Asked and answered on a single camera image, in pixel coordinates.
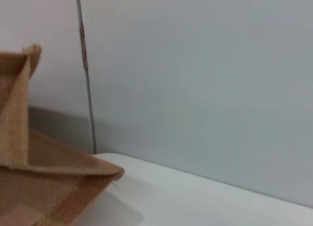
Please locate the brown woven handbag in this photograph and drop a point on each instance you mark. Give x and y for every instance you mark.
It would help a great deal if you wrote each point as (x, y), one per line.
(36, 182)

